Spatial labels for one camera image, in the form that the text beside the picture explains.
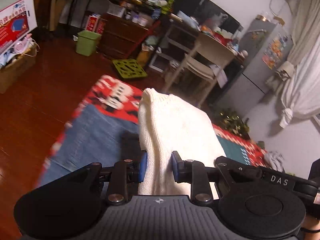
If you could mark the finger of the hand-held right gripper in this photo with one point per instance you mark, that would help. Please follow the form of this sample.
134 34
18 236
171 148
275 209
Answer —
252 172

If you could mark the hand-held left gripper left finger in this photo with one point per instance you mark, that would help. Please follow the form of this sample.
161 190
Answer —
143 166

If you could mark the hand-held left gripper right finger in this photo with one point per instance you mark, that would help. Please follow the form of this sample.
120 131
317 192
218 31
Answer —
175 167

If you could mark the white knit vest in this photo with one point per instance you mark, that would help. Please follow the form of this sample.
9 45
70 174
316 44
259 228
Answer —
175 130

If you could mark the grey garment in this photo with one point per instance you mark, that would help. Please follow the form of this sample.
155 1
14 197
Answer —
275 161

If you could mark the green cutting mat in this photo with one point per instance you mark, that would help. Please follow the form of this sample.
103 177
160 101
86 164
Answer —
235 150

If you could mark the blue jeans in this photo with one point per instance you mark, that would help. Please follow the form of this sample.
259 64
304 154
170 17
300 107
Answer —
100 135

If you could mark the christmas wreath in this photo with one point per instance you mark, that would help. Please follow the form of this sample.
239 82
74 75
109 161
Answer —
232 122

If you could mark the red patterned blanket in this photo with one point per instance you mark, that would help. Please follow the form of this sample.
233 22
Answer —
115 92

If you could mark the lime green lattice stool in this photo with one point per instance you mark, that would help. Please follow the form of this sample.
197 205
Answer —
128 70

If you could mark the beige tote bag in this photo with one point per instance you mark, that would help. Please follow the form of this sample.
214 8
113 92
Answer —
282 76

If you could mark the white cardboard box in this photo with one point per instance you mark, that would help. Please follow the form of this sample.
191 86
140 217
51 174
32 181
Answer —
221 76

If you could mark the grey refrigerator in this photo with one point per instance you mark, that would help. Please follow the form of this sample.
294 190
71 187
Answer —
252 67

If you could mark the knotted white curtain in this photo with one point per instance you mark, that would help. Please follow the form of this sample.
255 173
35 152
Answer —
302 80

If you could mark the beige chair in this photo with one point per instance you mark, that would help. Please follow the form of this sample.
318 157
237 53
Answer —
210 52

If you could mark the group of fridge magnets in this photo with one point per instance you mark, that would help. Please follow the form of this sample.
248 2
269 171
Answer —
275 52

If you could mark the wooden drawer cabinet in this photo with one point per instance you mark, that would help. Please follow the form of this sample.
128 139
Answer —
122 40

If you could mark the green waste bin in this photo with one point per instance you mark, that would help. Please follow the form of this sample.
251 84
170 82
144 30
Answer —
86 43

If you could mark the red and white carton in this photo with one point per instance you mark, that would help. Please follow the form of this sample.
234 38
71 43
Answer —
93 23

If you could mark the plastic bag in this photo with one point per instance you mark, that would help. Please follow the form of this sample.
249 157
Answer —
216 21

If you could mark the pink headphones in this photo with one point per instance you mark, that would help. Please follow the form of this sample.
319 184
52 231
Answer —
21 45

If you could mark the leaning cardboard sheets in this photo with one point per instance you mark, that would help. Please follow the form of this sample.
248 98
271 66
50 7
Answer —
56 10

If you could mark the red and blue printed box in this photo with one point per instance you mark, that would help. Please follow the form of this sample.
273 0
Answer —
15 27

